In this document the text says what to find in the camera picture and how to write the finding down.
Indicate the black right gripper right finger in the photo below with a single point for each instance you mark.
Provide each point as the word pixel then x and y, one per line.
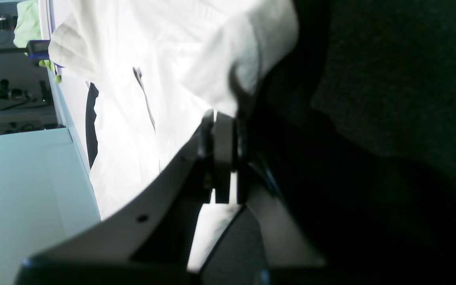
pixel 320 210

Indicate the black table cloth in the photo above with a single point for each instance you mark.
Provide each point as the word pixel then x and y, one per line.
pixel 383 71

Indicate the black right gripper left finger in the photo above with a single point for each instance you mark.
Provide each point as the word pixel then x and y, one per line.
pixel 148 242

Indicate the grey white table frame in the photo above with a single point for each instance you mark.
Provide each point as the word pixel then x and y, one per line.
pixel 45 192

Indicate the cream white T-shirt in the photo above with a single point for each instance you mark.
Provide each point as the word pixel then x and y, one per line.
pixel 159 65

